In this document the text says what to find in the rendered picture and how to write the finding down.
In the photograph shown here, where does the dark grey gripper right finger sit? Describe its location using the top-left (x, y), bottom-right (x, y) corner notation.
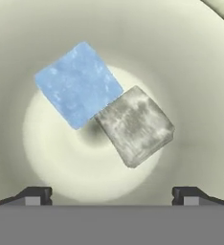
top-left (171, 186), bottom-right (224, 207)

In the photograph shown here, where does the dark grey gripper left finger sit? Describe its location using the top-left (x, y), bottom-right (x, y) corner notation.
top-left (0, 186), bottom-right (54, 207)

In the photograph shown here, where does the grey ice cube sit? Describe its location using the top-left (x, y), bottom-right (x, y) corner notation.
top-left (94, 84), bottom-right (176, 169)

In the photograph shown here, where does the cream white ice bowl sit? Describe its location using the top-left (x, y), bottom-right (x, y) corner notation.
top-left (0, 0), bottom-right (224, 207)

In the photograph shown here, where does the blue ice cube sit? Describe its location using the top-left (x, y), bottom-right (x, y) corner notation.
top-left (34, 40), bottom-right (124, 131)

